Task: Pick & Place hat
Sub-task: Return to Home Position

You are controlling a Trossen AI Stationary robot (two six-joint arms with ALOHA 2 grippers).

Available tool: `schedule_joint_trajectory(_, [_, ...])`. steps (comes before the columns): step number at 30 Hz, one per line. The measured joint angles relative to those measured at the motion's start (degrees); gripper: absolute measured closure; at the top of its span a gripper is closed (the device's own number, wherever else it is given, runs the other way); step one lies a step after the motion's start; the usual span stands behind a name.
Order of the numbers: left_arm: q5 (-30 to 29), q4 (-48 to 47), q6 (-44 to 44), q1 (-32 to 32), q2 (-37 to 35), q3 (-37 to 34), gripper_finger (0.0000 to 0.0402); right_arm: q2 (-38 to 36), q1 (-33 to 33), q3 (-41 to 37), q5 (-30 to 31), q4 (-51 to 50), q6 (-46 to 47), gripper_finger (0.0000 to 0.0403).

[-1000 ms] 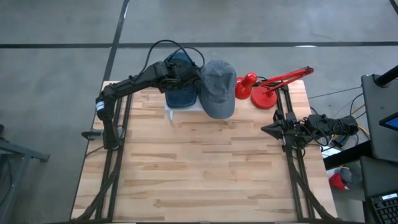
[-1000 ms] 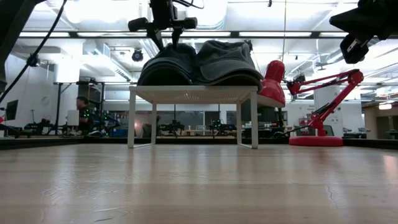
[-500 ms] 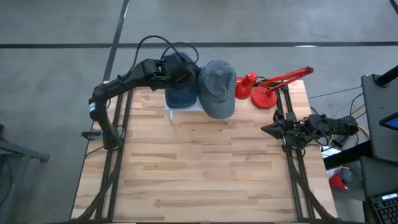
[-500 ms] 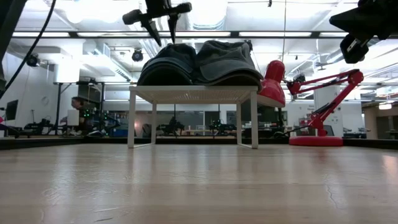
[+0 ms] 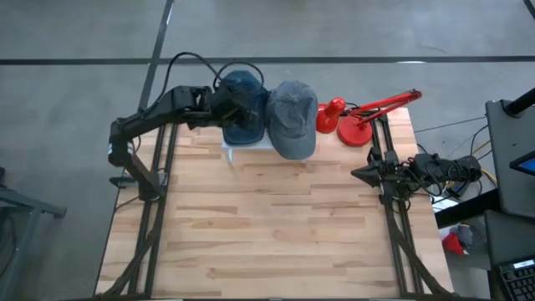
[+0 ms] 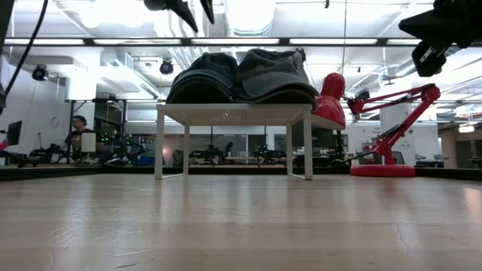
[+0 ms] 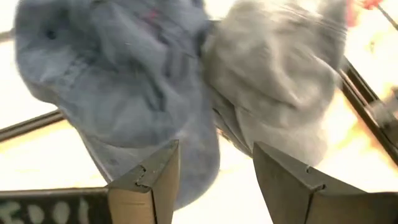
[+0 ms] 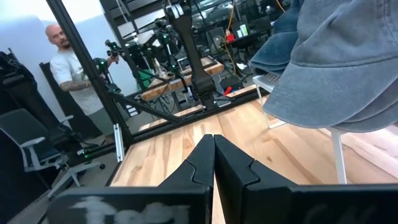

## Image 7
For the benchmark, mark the red desk lamp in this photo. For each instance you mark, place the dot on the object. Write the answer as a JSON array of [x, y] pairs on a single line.
[[371, 3]]

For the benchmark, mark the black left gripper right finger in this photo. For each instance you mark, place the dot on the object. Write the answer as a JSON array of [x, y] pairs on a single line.
[[295, 199]]

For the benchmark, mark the blue baseball cap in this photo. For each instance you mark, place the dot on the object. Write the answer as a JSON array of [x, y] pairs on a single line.
[[109, 77]]

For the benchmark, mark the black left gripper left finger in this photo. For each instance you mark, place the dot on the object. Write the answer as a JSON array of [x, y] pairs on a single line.
[[149, 193]]

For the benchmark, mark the grey baseball cap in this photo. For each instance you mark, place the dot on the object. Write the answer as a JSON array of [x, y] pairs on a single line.
[[273, 62]]

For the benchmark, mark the black aluminium frame crossbar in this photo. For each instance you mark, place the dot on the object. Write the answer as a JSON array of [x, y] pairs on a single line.
[[31, 126]]

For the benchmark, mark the white perforated metal shelf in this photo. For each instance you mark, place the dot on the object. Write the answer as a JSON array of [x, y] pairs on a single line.
[[46, 208]]

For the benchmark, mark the black aluminium frame rails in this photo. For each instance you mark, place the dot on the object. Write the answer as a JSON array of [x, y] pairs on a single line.
[[362, 99]]

